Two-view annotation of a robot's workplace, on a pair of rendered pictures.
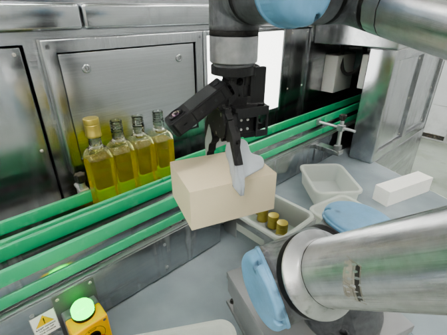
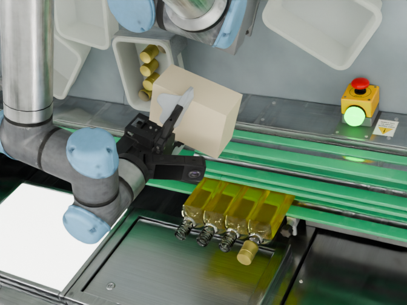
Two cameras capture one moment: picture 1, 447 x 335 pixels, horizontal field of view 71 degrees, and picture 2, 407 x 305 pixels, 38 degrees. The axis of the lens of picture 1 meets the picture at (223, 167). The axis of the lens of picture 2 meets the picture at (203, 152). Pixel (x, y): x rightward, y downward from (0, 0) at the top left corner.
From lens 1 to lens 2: 67 cm
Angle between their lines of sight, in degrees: 16
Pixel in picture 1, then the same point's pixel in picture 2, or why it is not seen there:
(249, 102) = (135, 142)
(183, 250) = (251, 104)
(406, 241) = not seen: outside the picture
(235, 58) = (132, 168)
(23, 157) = (318, 284)
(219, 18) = (124, 198)
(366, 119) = not seen: outside the picture
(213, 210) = (218, 95)
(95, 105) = (227, 287)
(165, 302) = (295, 75)
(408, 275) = not seen: outside the picture
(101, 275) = (326, 131)
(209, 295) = (259, 52)
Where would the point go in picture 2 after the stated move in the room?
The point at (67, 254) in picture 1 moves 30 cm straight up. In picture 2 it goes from (336, 161) to (288, 259)
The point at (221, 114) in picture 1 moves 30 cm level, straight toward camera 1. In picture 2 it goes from (164, 147) to (252, 49)
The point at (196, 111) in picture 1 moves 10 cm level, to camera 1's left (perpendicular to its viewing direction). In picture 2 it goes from (180, 161) to (221, 197)
